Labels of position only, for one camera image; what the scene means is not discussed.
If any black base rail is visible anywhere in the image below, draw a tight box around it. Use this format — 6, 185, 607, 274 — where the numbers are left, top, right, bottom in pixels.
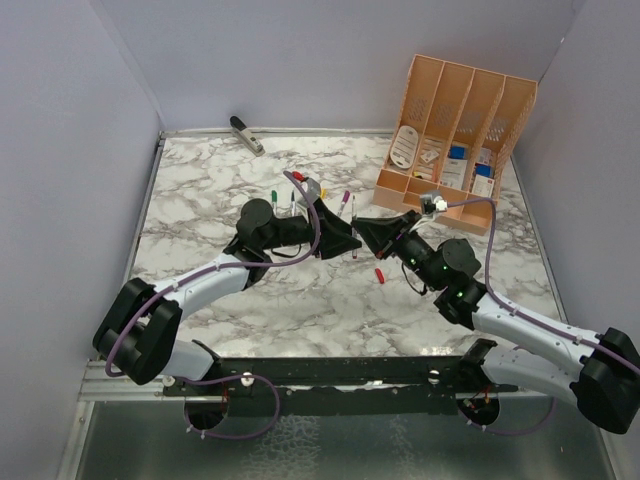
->
163, 356, 515, 417

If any orange desk organizer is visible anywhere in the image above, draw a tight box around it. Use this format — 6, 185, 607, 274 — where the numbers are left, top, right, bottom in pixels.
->
372, 55, 538, 235

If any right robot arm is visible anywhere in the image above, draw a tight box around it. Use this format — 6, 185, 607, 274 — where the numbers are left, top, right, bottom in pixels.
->
352, 212, 639, 434

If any white oval item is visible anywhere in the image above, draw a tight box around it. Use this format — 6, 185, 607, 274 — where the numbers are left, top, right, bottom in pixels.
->
389, 125, 419, 170

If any purple pen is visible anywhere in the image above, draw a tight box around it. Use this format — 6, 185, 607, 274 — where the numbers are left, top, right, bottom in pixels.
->
336, 190, 350, 217

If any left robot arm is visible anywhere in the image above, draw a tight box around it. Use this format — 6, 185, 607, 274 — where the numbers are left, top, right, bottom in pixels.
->
92, 199, 361, 395

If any aluminium frame rail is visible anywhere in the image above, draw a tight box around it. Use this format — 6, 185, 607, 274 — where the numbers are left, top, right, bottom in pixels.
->
78, 361, 550, 402

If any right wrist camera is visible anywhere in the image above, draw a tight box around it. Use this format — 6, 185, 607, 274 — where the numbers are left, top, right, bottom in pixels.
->
420, 190, 448, 219

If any black grey stapler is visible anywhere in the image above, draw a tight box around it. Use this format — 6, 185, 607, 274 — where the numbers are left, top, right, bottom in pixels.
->
229, 116, 264, 157

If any red pen cap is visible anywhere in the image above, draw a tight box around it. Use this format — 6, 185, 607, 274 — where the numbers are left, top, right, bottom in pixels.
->
375, 268, 385, 284

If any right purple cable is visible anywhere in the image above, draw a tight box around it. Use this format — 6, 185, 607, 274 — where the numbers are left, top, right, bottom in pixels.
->
439, 197, 640, 438

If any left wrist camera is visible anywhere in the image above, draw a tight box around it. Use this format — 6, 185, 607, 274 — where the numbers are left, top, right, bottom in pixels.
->
298, 177, 322, 208

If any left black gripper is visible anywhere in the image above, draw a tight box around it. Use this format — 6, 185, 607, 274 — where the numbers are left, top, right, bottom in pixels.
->
262, 198, 363, 259

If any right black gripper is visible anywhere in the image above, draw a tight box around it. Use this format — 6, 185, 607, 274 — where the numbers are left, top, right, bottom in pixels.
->
352, 210, 444, 291

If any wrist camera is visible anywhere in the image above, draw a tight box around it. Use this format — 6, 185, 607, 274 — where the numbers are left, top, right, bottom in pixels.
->
298, 177, 322, 208
420, 190, 448, 219

